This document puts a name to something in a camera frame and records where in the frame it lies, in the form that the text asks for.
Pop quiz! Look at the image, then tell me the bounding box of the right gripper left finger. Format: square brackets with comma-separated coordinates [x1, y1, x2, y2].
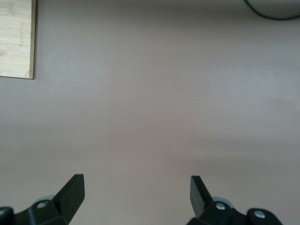
[0, 173, 85, 225]

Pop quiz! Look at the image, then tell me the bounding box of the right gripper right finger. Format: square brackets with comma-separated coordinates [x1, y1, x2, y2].
[186, 175, 282, 225]

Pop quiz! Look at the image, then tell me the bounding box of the bamboo cutting board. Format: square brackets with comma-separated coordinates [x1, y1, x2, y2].
[0, 0, 37, 80]

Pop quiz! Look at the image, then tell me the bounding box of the black looped floor cable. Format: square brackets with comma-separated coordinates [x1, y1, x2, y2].
[243, 0, 300, 22]

